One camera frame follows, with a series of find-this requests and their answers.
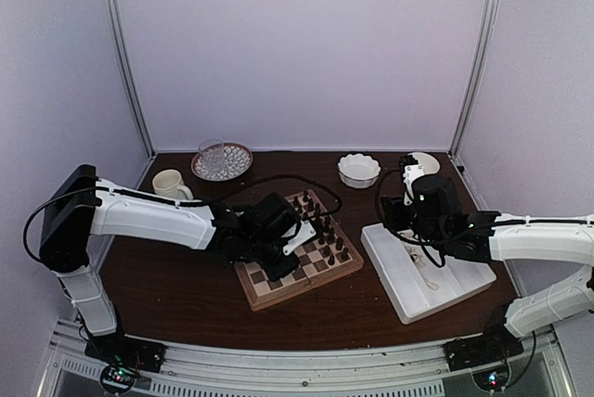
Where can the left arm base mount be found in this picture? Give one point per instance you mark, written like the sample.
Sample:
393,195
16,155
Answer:
124,355

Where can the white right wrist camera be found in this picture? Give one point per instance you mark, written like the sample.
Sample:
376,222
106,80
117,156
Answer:
411,169

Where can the cream round bowl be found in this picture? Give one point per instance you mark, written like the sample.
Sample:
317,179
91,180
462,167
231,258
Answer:
428,163

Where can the patterned brown rim plate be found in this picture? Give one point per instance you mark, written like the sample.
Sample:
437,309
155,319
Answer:
238,160

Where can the right aluminium frame post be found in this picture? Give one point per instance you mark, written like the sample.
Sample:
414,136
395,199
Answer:
485,34

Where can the dark chess pieces row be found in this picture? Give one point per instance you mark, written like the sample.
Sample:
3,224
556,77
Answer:
327,237

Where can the wooden chess board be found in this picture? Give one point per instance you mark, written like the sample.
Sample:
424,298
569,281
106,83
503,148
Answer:
313,272

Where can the pile of white chess pieces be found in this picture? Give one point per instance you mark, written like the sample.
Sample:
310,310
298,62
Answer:
417,259

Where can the clear drinking glass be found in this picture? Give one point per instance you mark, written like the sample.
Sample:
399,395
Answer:
212,155

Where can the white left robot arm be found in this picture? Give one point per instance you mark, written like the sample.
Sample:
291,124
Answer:
87,205

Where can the left aluminium frame post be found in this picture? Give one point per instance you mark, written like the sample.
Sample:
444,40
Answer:
129,83

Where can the white plastic divided tray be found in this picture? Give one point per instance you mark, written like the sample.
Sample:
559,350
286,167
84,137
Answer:
403,281

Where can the cream ceramic mug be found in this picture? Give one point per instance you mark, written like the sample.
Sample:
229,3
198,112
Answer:
170,184

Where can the aluminium frame post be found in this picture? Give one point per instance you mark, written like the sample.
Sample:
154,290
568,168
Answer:
485,34
129,83

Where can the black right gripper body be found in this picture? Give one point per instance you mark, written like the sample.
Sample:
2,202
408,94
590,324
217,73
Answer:
422,228

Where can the white scalloped bowl black rim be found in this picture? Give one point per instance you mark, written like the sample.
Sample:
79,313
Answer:
358,171

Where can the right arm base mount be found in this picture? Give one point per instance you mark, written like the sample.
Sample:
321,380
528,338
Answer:
494,344

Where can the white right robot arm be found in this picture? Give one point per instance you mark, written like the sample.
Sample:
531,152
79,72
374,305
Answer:
542,239

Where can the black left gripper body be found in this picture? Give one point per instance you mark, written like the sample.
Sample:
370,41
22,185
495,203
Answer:
262,251

